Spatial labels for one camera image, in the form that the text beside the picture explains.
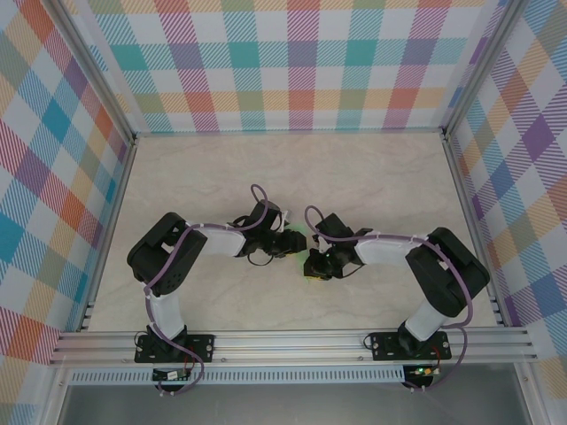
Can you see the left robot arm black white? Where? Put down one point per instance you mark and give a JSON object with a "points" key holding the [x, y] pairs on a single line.
{"points": [[223, 241]]}

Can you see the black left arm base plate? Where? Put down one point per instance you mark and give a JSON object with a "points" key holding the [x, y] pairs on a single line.
{"points": [[204, 345]]}

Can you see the thin aluminium wall-foot rail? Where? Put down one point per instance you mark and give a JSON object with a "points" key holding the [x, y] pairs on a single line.
{"points": [[288, 132]]}

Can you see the small circuit board white label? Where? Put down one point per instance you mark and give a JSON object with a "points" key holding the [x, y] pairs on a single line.
{"points": [[170, 375]]}

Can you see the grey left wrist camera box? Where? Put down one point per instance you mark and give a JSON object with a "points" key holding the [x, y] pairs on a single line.
{"points": [[284, 219]]}

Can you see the light green paper sheet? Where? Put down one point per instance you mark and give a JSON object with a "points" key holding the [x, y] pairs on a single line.
{"points": [[302, 261]]}

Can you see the aluminium side rail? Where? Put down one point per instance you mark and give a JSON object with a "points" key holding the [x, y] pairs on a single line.
{"points": [[476, 234], [108, 234]]}

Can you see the small circuit board green light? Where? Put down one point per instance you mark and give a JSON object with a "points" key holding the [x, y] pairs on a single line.
{"points": [[423, 371]]}

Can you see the long aluminium frame rail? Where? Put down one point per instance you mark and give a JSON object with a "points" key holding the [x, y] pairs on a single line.
{"points": [[288, 345]]}

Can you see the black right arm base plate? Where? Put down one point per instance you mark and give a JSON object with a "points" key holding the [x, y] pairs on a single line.
{"points": [[381, 352]]}

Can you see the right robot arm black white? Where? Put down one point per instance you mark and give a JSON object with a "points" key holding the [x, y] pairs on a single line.
{"points": [[385, 250]]}

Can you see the aluminium frame post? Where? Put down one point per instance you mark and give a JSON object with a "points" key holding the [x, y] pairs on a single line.
{"points": [[482, 66], [101, 66]]}

